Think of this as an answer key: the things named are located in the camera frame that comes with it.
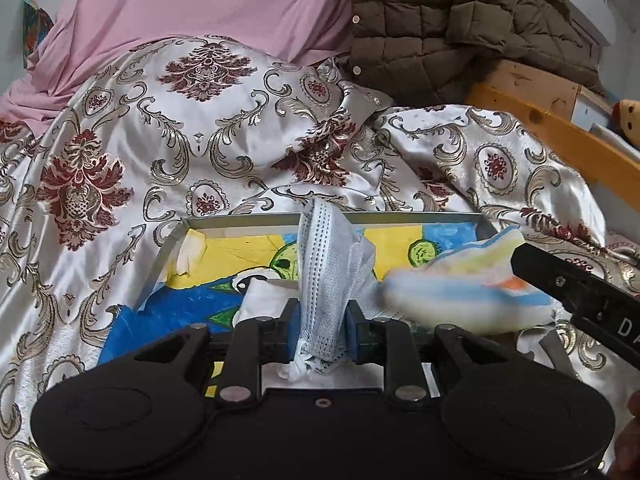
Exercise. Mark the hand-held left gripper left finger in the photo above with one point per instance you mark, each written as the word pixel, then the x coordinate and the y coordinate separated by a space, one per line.
pixel 294 327

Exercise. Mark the grey tray with painted lining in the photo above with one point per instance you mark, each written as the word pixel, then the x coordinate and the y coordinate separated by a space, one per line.
pixel 240 250

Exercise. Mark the colourful wall poster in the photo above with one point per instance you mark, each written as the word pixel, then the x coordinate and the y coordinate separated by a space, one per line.
pixel 35 25

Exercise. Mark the floral satin blanket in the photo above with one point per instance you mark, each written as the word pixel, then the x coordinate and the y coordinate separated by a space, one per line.
pixel 150 160

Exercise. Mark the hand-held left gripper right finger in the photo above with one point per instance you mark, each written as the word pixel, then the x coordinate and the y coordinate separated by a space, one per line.
pixel 356 330

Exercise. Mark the plush toy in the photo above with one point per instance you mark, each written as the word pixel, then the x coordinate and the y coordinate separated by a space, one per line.
pixel 627 122

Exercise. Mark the white face mask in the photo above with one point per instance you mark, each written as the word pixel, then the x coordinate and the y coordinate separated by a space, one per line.
pixel 320 260

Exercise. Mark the brown quilted jacket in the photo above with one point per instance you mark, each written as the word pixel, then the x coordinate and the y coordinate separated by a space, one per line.
pixel 425 35

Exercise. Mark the pink bed sheet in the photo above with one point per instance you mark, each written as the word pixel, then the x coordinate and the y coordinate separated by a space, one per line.
pixel 200 0

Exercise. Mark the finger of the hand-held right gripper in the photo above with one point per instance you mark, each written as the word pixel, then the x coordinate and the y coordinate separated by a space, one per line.
pixel 550 267

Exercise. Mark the white air conditioner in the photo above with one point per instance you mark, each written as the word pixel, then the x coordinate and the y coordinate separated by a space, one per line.
pixel 575 0

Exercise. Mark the wooden bed frame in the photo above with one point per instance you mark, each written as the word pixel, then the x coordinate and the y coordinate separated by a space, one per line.
pixel 575 130

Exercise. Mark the wooden box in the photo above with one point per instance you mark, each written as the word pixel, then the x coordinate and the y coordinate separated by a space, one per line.
pixel 525 80

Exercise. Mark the white sock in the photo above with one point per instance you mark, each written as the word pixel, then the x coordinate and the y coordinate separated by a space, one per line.
pixel 260 305

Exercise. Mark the white box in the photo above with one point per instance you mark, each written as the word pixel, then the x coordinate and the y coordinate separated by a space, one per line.
pixel 592 110

